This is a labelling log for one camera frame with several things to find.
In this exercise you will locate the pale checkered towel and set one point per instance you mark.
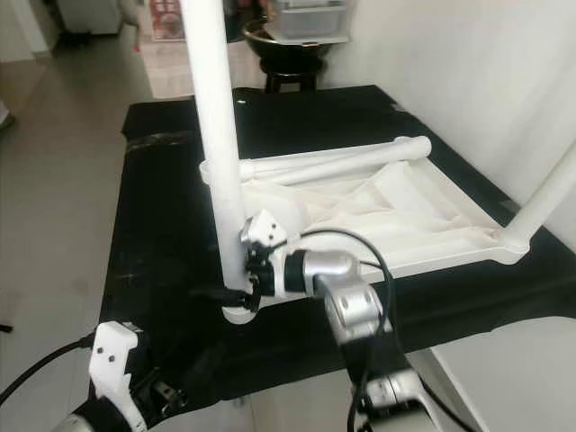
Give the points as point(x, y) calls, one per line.
point(171, 67)

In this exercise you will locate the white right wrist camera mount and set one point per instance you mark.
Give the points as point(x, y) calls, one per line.
point(261, 229)

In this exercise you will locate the red printed box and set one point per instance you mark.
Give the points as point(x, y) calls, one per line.
point(166, 18)

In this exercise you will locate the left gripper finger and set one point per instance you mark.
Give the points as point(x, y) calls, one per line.
point(207, 367)

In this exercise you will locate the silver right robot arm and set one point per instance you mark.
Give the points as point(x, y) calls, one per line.
point(351, 297)

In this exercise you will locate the glossy dark tape strip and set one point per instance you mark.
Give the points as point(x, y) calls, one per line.
point(157, 142)

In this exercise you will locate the grey tape piece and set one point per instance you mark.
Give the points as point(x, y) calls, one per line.
point(399, 108)
point(509, 208)

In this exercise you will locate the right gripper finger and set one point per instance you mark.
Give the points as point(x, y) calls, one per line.
point(236, 293)

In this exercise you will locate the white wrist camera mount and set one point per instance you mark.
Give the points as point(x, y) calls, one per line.
point(261, 229)
point(115, 355)

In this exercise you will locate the grey cabinet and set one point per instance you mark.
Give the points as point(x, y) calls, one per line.
point(90, 13)

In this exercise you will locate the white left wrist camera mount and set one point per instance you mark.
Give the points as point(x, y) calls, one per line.
point(115, 355)

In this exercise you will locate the clear plastic storage box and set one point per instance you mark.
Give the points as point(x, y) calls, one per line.
point(310, 18)

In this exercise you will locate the white plastic table top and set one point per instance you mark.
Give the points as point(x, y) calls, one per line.
point(396, 216)

